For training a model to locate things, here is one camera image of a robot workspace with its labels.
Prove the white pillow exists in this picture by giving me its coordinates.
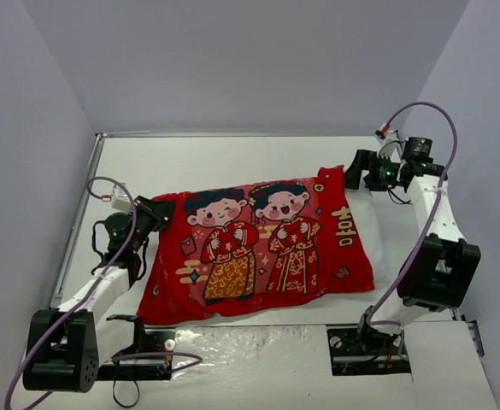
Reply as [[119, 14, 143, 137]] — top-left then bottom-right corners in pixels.
[[345, 190, 389, 286]]

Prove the red printed pillowcase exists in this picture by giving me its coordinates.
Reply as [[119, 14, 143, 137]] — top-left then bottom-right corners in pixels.
[[138, 166, 374, 325]]

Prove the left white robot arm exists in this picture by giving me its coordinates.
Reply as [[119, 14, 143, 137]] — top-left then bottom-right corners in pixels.
[[22, 196, 176, 393]]

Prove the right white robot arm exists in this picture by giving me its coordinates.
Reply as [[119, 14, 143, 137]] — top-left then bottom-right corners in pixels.
[[345, 138, 481, 353]]

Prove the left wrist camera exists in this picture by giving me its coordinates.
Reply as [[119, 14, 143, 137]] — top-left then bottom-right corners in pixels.
[[110, 184, 132, 213]]

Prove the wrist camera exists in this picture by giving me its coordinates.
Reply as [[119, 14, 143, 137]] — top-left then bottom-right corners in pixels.
[[110, 184, 132, 213], [374, 123, 403, 149]]

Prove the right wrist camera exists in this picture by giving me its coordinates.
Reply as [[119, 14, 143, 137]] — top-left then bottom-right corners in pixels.
[[374, 123, 403, 149]]

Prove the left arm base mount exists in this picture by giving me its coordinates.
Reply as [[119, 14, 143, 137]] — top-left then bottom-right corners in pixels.
[[91, 328, 177, 382]]

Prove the thin black cable loop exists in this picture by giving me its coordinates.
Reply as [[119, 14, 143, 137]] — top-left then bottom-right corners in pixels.
[[112, 362, 142, 407]]

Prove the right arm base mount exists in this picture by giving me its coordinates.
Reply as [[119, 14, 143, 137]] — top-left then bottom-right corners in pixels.
[[326, 325, 411, 377]]

